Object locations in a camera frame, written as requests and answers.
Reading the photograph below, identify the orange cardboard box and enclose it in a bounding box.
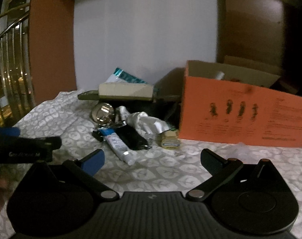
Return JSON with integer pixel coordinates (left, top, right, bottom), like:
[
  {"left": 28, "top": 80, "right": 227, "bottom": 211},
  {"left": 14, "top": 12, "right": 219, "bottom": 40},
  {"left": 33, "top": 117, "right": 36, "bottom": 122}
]
[{"left": 155, "top": 55, "right": 302, "bottom": 148}]

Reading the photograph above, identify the crumpled white plastic wrapper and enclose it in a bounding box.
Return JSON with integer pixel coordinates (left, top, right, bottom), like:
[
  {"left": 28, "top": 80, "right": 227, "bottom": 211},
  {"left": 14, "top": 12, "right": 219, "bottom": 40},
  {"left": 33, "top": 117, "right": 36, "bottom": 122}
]
[{"left": 116, "top": 106, "right": 170, "bottom": 136}]

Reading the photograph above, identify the metal railing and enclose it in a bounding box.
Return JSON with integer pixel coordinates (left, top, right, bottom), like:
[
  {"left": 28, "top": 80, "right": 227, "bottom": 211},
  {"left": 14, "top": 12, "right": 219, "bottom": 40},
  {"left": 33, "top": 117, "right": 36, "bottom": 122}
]
[{"left": 0, "top": 0, "right": 35, "bottom": 120}]

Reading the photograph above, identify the small yellow box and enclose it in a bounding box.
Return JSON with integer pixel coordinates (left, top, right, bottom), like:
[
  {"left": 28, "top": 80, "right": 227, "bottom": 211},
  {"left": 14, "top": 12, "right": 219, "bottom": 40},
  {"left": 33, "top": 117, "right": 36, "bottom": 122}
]
[{"left": 159, "top": 129, "right": 180, "bottom": 150}]

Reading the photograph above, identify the black pouch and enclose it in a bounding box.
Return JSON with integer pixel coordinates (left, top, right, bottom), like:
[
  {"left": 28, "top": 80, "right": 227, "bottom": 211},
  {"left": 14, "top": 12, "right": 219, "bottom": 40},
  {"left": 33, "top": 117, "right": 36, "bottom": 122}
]
[{"left": 115, "top": 124, "right": 149, "bottom": 151}]

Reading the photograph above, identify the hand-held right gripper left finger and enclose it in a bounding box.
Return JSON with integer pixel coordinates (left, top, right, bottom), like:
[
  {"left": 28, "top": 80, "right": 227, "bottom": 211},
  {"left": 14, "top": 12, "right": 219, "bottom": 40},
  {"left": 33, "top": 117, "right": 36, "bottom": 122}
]
[{"left": 35, "top": 149, "right": 119, "bottom": 202}]

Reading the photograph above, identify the teal and white packet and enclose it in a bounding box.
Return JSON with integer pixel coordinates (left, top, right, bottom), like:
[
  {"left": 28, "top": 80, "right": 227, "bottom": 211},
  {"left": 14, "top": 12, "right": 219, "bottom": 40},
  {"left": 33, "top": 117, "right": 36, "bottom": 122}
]
[{"left": 105, "top": 67, "right": 148, "bottom": 84}]

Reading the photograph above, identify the white toothpaste tube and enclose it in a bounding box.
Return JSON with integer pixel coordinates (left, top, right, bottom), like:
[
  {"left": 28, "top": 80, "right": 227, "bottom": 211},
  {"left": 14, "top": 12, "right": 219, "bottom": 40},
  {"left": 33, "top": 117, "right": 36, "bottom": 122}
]
[{"left": 101, "top": 128, "right": 137, "bottom": 165}]

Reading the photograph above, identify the brown wooden headboard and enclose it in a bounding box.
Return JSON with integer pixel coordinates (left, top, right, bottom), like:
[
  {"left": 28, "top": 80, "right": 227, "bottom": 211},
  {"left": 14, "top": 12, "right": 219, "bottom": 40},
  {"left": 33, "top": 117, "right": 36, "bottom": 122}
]
[{"left": 217, "top": 0, "right": 302, "bottom": 95}]

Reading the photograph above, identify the small black and blue gadget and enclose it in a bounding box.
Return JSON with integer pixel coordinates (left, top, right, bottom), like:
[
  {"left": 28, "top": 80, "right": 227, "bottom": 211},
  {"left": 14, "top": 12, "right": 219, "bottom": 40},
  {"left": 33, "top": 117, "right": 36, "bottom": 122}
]
[{"left": 92, "top": 128, "right": 109, "bottom": 141}]

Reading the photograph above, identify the dark green tray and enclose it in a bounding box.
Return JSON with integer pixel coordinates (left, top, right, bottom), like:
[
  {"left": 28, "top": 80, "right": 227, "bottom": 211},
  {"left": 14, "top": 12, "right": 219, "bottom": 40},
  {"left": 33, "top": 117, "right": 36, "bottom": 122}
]
[{"left": 77, "top": 90, "right": 181, "bottom": 104}]

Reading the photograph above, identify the grey patterned blanket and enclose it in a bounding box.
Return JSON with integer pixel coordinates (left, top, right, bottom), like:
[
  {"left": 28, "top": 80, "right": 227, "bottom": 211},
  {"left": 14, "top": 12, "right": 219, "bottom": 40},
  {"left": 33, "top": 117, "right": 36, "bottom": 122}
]
[{"left": 0, "top": 88, "right": 302, "bottom": 239}]

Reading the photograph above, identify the thick book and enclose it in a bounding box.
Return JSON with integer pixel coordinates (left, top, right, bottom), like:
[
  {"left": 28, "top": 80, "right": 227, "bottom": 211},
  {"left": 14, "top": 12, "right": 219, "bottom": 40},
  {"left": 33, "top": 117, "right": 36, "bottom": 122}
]
[{"left": 98, "top": 82, "right": 154, "bottom": 102}]

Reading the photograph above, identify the round shiny metal tin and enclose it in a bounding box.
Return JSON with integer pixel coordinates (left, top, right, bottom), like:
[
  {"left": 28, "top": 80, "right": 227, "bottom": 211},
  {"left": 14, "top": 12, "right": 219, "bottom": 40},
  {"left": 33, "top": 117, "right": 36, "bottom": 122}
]
[{"left": 91, "top": 103, "right": 115, "bottom": 125}]

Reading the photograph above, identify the orange wooden panel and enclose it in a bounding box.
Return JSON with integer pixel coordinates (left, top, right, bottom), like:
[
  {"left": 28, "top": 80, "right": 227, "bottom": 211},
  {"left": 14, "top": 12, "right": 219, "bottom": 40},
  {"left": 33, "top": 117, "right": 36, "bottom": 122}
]
[{"left": 29, "top": 0, "right": 78, "bottom": 105}]

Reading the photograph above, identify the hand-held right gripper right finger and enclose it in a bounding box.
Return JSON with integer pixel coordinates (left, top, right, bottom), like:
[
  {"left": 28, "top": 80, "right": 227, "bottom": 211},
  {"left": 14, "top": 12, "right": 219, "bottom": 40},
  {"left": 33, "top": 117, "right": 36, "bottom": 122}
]
[{"left": 187, "top": 148, "right": 272, "bottom": 202}]

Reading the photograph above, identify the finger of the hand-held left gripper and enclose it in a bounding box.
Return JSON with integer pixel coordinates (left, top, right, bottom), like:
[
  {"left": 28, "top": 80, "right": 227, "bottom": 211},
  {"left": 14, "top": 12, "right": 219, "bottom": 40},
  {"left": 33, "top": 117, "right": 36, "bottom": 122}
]
[
  {"left": 0, "top": 127, "right": 21, "bottom": 140},
  {"left": 19, "top": 136, "right": 62, "bottom": 152}
]

